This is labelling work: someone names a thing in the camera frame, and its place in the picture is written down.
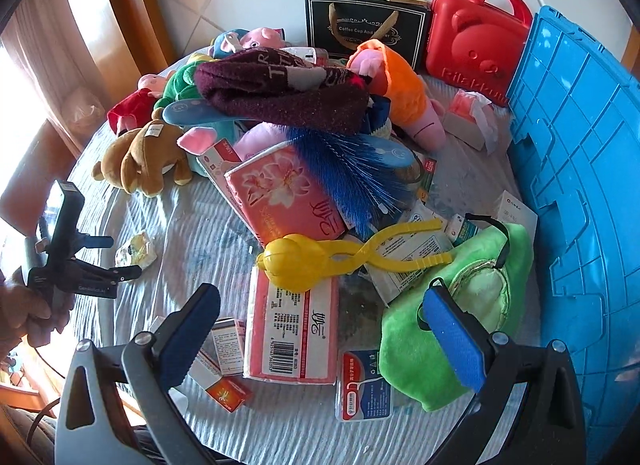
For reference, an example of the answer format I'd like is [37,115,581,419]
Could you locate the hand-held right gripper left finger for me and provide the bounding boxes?
[55,282,222,465]

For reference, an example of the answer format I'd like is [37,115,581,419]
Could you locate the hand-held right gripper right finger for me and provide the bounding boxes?
[422,279,586,465]

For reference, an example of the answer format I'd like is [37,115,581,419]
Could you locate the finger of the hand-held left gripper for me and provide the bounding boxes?
[75,260,143,284]
[75,234,115,249]

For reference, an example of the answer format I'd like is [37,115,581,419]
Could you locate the green plush bag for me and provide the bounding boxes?
[378,222,535,413]

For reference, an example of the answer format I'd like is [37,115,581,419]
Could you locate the blue plastic crate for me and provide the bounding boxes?
[506,6,640,399]

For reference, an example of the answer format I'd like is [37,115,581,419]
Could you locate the person's left hand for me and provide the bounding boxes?
[0,270,72,361]

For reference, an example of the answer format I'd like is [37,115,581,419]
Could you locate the crumpled clear wrapper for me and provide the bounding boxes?
[115,231,157,269]

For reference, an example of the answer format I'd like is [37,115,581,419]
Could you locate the small white medicine box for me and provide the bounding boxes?
[210,317,247,377]

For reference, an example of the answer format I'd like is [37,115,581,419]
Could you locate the brown bear plush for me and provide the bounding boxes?
[92,107,194,197]

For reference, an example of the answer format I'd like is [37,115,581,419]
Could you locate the pink barcode tissue pack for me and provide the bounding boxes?
[243,265,342,386]

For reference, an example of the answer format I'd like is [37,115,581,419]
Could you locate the white and teal box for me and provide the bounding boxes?
[451,213,482,247]

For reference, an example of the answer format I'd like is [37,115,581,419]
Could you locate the dental floss box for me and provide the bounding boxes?
[335,350,394,423]

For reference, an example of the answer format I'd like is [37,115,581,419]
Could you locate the yellow snowball clamp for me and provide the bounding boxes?
[256,218,457,292]

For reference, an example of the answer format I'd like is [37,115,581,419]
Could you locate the white tagged box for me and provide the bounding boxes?
[492,191,539,242]

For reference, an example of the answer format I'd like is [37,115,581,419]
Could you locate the red plush toy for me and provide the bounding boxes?
[107,90,159,136]

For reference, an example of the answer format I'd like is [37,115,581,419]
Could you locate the clear plastic bag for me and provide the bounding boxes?
[64,86,109,126]

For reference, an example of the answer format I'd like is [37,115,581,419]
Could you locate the white and red medicine box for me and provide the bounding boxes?
[196,141,242,196]

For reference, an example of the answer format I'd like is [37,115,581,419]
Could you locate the blue shoe insole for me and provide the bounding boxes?
[162,99,237,124]

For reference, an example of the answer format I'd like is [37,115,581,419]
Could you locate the small green box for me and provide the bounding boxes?
[417,157,439,192]

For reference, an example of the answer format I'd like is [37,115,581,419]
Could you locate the small pink pig plush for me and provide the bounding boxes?
[137,73,174,96]

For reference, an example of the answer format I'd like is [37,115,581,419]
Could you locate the green frog plush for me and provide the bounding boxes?
[154,62,211,112]

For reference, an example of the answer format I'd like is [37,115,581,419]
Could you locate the pink floral tissue pack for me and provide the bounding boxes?
[224,142,349,249]

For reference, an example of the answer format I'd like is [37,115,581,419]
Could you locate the beige curtain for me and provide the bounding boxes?
[0,0,103,168]

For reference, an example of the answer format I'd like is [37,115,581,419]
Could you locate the blue bristle brush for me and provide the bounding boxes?
[284,126,417,242]

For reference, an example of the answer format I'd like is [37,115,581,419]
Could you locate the light pink plush toy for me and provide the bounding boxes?
[234,122,292,156]

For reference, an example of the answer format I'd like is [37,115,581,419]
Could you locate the pink and white tissue pack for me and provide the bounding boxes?
[444,90,502,152]

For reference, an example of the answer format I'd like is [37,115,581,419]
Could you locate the maroon knitted cloth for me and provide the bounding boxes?
[194,47,372,136]

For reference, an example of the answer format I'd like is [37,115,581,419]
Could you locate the blue and pink plush toy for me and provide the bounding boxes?
[210,27,292,59]

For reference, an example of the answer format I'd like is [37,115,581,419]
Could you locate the pink pig plush orange vest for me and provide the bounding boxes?
[346,40,447,152]

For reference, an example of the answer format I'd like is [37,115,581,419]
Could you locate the red bear carry case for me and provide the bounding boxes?
[425,0,533,107]

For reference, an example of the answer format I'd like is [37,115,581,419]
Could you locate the black gift box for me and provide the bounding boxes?
[305,0,432,72]

